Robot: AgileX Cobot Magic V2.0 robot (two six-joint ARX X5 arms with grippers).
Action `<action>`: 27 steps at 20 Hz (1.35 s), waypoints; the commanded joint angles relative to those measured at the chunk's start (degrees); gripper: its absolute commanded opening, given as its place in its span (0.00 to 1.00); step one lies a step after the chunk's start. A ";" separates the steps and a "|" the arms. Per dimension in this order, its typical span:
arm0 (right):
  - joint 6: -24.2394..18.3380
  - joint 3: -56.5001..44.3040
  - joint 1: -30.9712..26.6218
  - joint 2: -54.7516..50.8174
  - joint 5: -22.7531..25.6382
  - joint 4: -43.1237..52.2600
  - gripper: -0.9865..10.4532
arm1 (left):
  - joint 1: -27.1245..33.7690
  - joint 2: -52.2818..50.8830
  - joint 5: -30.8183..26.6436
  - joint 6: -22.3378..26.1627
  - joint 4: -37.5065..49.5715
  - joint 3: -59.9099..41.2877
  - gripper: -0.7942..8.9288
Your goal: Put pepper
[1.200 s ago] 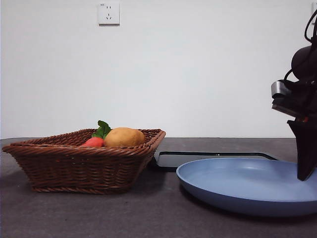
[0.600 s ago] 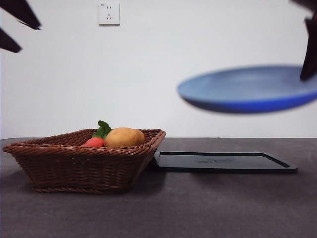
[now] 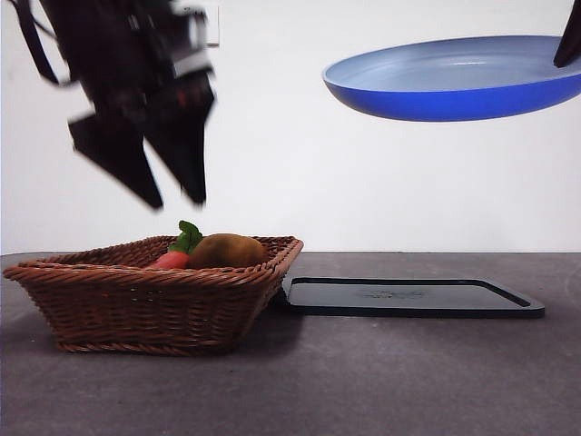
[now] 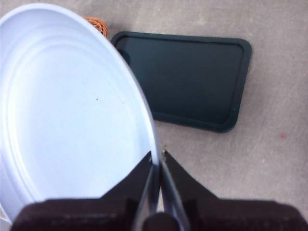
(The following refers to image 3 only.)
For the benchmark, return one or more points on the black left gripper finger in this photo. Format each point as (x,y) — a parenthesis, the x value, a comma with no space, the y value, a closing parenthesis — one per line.
(118,154)
(186,150)

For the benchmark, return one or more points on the black rectangular tray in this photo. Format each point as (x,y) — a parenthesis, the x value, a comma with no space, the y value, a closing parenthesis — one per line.
(408,297)

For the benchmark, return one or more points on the blue round plate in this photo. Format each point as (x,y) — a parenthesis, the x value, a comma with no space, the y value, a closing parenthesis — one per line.
(436,97)

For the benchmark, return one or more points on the brown potato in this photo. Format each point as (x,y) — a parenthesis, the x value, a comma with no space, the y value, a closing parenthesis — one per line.
(227,252)

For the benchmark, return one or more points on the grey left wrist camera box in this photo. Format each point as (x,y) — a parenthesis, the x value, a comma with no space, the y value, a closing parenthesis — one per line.
(193,38)

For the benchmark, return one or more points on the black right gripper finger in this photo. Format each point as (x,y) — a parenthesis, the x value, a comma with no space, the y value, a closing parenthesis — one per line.
(571,41)

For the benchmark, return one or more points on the red carrot with green leaves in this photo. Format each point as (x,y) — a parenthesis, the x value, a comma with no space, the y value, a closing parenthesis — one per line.
(174,259)

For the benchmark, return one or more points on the white wall socket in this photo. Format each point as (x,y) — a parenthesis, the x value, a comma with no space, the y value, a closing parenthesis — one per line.
(214,32)

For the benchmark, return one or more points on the brown wicker basket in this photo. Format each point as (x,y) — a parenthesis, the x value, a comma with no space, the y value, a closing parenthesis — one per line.
(145,309)

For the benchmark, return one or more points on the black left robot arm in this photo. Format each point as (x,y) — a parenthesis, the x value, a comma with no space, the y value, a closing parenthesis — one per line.
(100,54)

